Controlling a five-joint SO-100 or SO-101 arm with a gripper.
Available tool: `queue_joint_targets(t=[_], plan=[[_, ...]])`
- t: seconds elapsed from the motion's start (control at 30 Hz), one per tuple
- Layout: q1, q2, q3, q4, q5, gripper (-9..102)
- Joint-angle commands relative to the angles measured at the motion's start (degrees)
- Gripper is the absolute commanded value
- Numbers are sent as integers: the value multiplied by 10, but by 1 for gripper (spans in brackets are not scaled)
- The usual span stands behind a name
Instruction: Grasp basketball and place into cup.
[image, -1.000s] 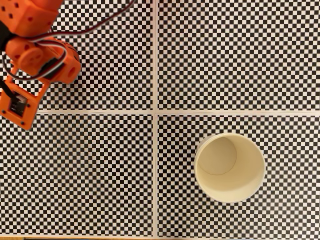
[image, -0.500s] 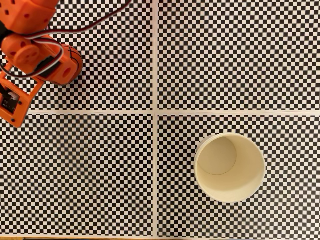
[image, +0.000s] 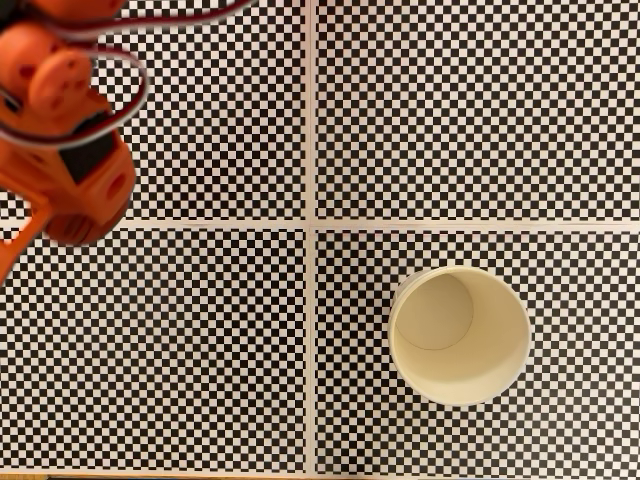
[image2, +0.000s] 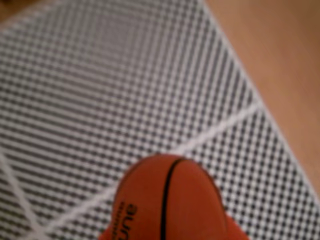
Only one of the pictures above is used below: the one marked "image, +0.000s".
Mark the cream paper cup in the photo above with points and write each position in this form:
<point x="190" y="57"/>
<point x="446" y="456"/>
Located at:
<point x="465" y="365"/>

